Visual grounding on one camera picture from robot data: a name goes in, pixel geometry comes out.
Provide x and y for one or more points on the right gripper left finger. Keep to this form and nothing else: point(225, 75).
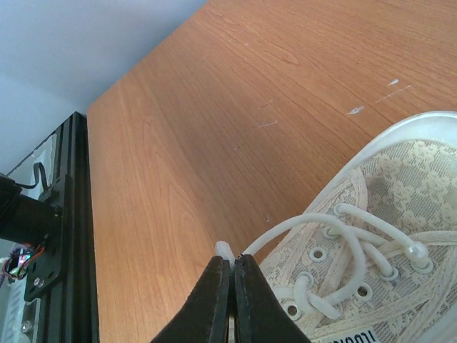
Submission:
point(205, 315)

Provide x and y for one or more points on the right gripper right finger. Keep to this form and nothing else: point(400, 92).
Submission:
point(259, 316)

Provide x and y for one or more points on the white lace sneaker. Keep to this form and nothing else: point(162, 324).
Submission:
point(373, 257)

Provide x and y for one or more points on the green lit circuit board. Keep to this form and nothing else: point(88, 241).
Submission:
point(15, 266)

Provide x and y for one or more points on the black aluminium frame rail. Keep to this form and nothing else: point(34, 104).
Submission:
point(62, 280)

